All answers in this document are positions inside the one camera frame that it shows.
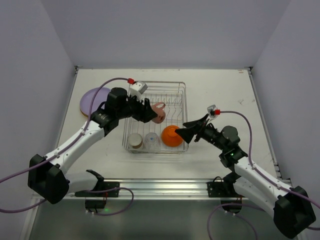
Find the clear glass cup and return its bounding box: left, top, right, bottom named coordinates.
left=144, top=132, right=161, bottom=151

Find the purple plate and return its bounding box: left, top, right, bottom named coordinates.
left=80, top=87, right=111, bottom=115

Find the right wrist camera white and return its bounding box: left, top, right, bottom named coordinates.
left=207, top=104, right=217, bottom=119

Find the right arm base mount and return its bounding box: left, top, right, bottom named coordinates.
left=206, top=172, right=243, bottom=204

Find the pink mug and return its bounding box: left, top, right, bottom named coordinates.
left=151, top=102, right=166, bottom=124

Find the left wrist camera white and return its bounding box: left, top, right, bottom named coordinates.
left=129, top=81, right=148, bottom=99

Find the white brown cup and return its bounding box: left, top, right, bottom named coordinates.
left=127, top=133, right=144, bottom=150

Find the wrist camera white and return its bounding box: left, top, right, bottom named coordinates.
left=207, top=104, right=217, bottom=119
left=129, top=81, right=148, bottom=99

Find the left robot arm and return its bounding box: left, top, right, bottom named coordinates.
left=27, top=82, right=157, bottom=204

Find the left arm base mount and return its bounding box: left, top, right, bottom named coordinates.
left=74, top=169, right=120, bottom=213

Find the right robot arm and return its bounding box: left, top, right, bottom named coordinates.
left=175, top=110, right=319, bottom=239

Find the aluminium mounting rail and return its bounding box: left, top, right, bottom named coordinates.
left=67, top=178, right=251, bottom=201

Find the orange bowl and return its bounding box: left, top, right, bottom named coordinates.
left=161, top=125, right=184, bottom=148

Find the metal wire dish rack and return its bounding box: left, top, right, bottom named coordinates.
left=122, top=81, right=189, bottom=154

